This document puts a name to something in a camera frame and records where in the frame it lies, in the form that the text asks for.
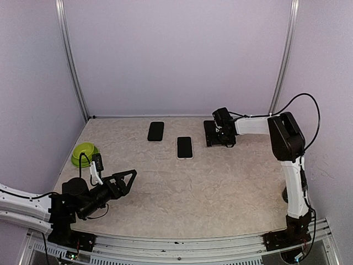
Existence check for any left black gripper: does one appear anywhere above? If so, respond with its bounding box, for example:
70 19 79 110
79 169 137 219

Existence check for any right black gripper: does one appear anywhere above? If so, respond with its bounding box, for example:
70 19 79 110
205 129 236 146

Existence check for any black phone case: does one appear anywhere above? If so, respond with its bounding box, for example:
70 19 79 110
204 120 223 147
147 121 164 142

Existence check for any pink phone case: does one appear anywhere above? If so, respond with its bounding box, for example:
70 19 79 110
176 136 194 160

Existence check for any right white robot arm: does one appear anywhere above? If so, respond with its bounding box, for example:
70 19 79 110
212 107 314 245

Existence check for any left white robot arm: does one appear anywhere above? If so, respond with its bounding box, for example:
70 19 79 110
1 153 137 246

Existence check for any green bowl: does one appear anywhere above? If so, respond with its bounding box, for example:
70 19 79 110
71 142 99 165

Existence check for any green plate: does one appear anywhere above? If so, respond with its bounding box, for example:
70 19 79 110
71 146 100 168

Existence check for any dark green mug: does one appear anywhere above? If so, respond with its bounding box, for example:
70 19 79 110
282 187 288 203

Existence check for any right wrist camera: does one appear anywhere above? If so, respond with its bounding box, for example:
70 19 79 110
212 107 232 129

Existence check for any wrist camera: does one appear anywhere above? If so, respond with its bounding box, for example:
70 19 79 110
89 153 104 186
212 107 232 129

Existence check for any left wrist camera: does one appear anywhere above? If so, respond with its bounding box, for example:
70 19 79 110
89 153 104 186

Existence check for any front aluminium rail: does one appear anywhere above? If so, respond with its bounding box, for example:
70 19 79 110
19 218 340 265

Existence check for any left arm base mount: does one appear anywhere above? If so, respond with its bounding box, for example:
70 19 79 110
47 223 96 252

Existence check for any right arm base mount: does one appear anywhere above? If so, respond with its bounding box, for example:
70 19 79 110
263 213 312 251

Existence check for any right aluminium frame post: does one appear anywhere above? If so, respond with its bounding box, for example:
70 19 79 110
268 0 300 114

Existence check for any aluminium frame post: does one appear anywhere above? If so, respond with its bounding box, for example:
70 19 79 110
268 0 300 114
55 0 90 122

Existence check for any left aluminium frame post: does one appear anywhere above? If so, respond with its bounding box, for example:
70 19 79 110
55 0 90 122

